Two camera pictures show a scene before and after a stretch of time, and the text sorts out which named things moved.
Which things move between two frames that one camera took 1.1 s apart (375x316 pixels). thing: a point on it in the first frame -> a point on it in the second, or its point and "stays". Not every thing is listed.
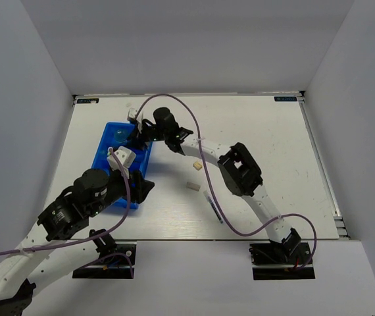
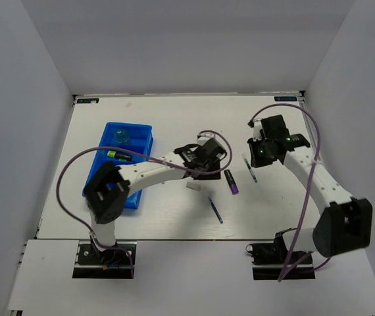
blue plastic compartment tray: [120, 134] stays
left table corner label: [87, 100] stays
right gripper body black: [148, 133] -> [260, 151]
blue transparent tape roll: [121, 135] stays
